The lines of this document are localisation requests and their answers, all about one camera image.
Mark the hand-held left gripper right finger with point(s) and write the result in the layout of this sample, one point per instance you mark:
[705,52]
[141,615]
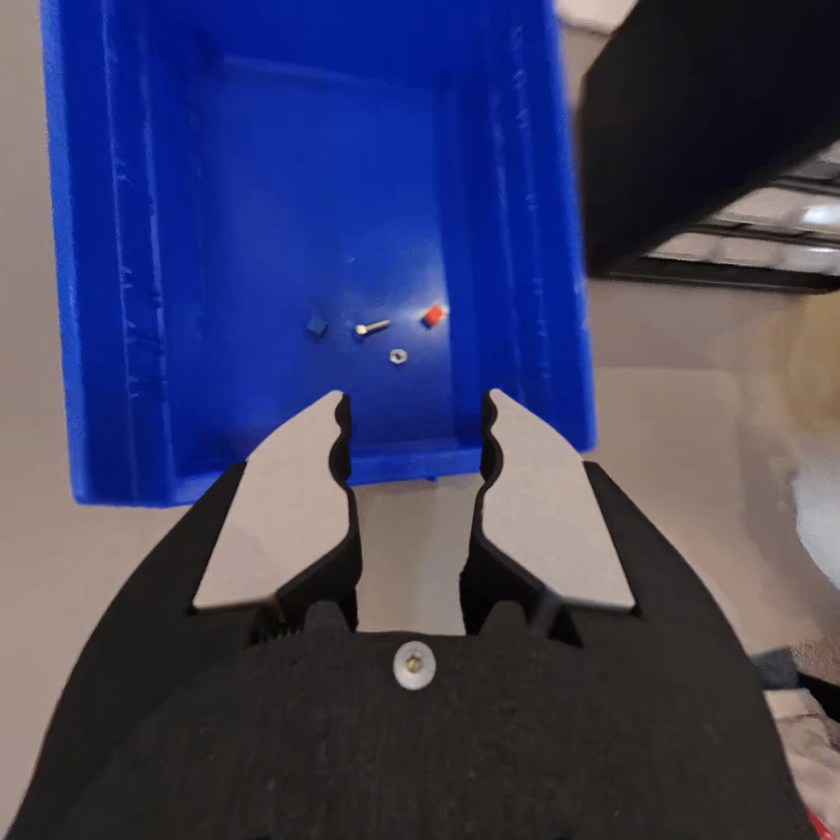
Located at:
[551,525]

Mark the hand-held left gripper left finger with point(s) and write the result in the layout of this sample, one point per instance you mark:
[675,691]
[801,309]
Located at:
[275,525]

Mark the small blue cube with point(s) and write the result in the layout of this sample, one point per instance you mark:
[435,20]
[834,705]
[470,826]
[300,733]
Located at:
[316,327]

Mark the small metal nut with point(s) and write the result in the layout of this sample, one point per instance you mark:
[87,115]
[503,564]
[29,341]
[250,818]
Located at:
[392,356]

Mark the small metal screw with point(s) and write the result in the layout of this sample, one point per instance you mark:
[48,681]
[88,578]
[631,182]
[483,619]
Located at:
[373,327]

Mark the small red cube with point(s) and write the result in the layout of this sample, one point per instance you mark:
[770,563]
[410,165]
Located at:
[433,316]

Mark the blue plastic bin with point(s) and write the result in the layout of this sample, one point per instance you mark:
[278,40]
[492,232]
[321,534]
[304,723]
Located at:
[262,197]

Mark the black drawer cabinet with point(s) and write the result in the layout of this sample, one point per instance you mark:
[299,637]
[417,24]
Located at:
[689,131]

